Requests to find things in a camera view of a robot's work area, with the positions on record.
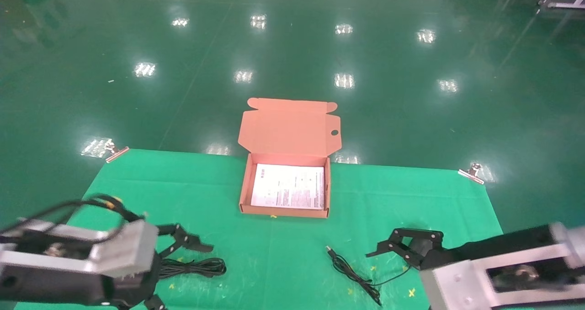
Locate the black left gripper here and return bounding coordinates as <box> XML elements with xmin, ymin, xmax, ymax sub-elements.
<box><xmin>0</xmin><ymin>224</ymin><xmax>214</xmax><ymax>310</ymax></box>

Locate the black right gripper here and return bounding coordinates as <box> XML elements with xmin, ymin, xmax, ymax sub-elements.
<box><xmin>366</xmin><ymin>225</ymin><xmax>556</xmax><ymax>270</ymax></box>

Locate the black data cable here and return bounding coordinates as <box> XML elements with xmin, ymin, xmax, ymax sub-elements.
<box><xmin>158</xmin><ymin>257</ymin><xmax>227</xmax><ymax>279</ymax></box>

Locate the black USB cable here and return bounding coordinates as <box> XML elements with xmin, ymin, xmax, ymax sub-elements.
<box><xmin>325</xmin><ymin>237</ymin><xmax>440</xmax><ymax>307</ymax></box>

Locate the open brown cardboard box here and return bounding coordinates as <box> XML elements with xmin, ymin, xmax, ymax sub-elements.
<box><xmin>238</xmin><ymin>97</ymin><xmax>342</xmax><ymax>219</ymax></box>

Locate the metal cloth clamp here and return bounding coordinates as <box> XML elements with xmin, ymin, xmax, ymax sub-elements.
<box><xmin>104</xmin><ymin>141</ymin><xmax>130</xmax><ymax>163</ymax></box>
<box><xmin>458</xmin><ymin>163</ymin><xmax>485</xmax><ymax>185</ymax></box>

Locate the green table cloth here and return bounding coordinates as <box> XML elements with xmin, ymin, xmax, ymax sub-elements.
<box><xmin>14</xmin><ymin>148</ymin><xmax>505</xmax><ymax>310</ymax></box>

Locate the white printed instruction sheet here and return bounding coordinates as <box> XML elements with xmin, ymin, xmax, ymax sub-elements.
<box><xmin>250</xmin><ymin>164</ymin><xmax>325</xmax><ymax>210</ymax></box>

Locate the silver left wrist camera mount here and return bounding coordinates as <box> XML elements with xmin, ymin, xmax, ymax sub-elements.
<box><xmin>0</xmin><ymin>219</ymin><xmax>159</xmax><ymax>278</ymax></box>

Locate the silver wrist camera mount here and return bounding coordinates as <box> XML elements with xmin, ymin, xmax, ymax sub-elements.
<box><xmin>420</xmin><ymin>244</ymin><xmax>585</xmax><ymax>310</ymax></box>
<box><xmin>0</xmin><ymin>219</ymin><xmax>159</xmax><ymax>278</ymax></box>

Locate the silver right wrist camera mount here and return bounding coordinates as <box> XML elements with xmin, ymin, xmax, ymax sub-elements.
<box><xmin>420</xmin><ymin>244</ymin><xmax>585</xmax><ymax>310</ymax></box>

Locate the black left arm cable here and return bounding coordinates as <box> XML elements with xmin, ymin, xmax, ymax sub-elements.
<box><xmin>0</xmin><ymin>193</ymin><xmax>147</xmax><ymax>244</ymax></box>

